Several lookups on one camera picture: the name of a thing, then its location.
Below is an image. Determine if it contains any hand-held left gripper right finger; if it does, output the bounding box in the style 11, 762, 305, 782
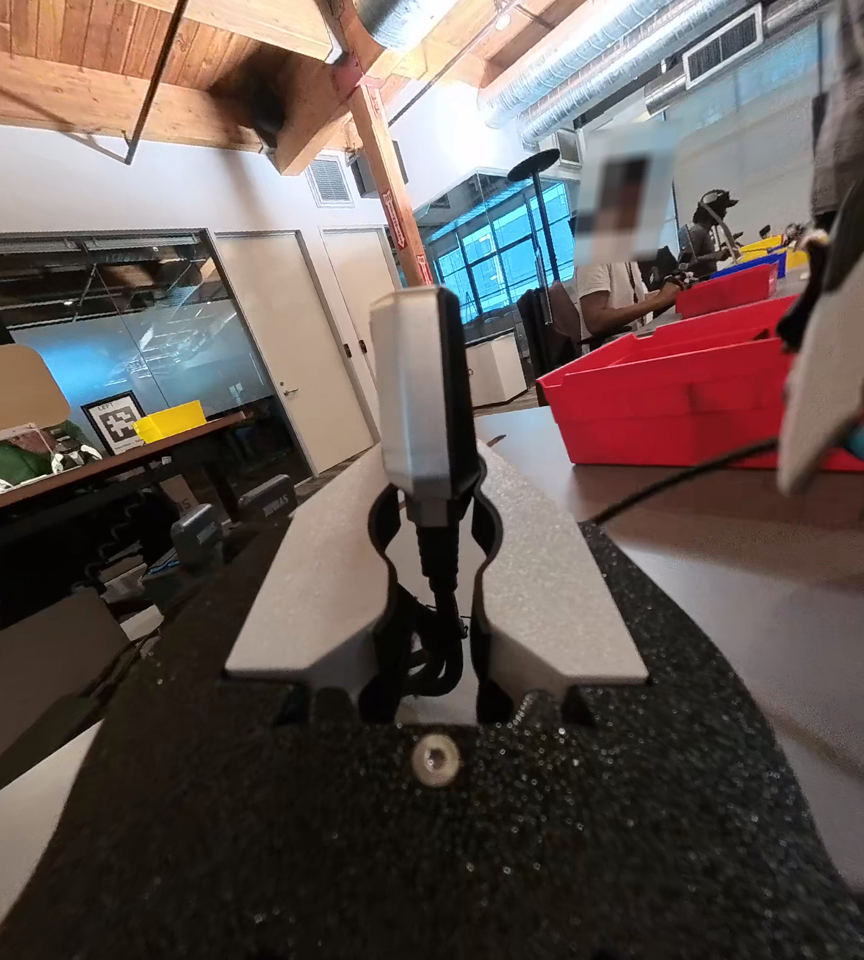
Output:
469, 442, 649, 723

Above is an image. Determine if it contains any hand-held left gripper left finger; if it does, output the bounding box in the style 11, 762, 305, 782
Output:
223, 442, 407, 723

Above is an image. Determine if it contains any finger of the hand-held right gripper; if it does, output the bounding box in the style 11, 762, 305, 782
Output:
775, 217, 864, 496

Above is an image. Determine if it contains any red plastic bin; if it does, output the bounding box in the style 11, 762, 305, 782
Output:
675, 264, 780, 320
537, 294, 864, 475

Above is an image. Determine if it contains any grey adapter with black cable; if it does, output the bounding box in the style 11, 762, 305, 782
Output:
368, 285, 482, 699

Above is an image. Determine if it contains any dark blue plastic bin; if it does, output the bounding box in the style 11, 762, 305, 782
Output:
713, 251, 789, 280

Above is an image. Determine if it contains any dark grey hard case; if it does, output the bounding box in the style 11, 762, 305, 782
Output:
237, 474, 300, 526
169, 504, 225, 575

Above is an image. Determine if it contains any brown-edged work table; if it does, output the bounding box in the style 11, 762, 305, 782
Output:
0, 411, 247, 526

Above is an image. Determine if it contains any white cabinet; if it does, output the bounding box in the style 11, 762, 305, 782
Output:
465, 333, 529, 410

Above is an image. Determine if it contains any white door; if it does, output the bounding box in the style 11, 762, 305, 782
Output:
214, 231, 377, 477
319, 225, 403, 421

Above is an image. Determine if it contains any framed tag sign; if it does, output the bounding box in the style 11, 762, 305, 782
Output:
81, 390, 144, 457

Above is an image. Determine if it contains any dark office chair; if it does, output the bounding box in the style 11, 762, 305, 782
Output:
516, 287, 583, 369

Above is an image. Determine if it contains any silver ceiling duct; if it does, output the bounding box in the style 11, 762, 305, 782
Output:
357, 0, 471, 54
477, 0, 778, 147

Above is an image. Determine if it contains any wall air vent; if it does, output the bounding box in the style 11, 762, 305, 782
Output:
308, 156, 354, 207

